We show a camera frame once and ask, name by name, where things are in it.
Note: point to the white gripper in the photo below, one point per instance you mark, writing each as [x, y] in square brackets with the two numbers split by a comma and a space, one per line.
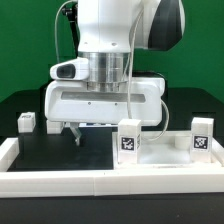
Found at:
[70, 101]

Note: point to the white square tabletop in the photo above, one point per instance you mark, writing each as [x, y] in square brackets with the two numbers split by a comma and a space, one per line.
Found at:
[171, 150]

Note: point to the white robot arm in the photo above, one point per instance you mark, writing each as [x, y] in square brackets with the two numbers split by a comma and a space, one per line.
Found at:
[98, 86]

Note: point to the white U-shaped obstacle fence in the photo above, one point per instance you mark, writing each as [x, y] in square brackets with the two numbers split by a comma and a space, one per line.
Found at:
[122, 180]

